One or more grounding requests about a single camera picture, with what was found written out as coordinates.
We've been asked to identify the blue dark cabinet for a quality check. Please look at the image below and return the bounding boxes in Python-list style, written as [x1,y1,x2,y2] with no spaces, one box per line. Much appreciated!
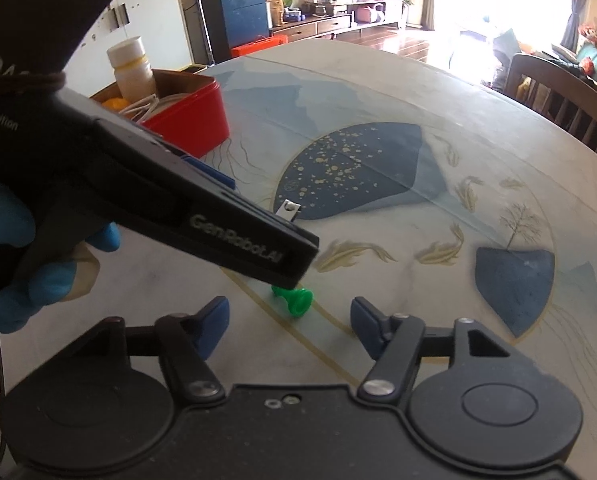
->
[201,0,269,63]

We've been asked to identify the white sunglasses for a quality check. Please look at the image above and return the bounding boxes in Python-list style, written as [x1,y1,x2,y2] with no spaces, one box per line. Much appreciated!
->
[120,94,160,122]

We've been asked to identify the white yellow bottle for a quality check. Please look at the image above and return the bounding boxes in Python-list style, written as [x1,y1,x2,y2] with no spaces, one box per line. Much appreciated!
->
[106,36,157,103]

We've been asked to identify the orange tangerine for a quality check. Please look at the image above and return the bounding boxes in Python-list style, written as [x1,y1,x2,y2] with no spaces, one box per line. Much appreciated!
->
[102,98,130,113]

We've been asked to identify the wooden tv console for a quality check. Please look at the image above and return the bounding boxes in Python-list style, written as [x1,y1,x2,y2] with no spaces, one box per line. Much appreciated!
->
[270,0,409,42]

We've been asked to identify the white storage cabinet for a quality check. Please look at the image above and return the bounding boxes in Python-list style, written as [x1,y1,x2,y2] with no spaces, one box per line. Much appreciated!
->
[65,0,193,96]

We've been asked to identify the wooden dining chair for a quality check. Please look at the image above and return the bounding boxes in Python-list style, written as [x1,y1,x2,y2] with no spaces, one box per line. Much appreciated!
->
[504,53,597,154]

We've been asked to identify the blue gloved left hand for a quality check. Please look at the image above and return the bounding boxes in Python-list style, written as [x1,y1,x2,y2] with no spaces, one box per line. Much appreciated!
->
[0,183,122,334]

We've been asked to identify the small silver metal clip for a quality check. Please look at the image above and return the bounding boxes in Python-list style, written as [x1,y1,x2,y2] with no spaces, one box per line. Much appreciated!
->
[276,200,300,222]

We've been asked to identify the red tin box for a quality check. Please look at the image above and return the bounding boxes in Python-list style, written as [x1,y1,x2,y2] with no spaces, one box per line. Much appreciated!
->
[92,70,230,157]

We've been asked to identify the green sofa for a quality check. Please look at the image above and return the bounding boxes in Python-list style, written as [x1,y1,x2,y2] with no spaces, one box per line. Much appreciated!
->
[548,41,597,85]

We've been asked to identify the green plastic chess pawn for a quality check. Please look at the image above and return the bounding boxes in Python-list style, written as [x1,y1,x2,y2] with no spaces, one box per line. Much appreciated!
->
[271,286,313,318]

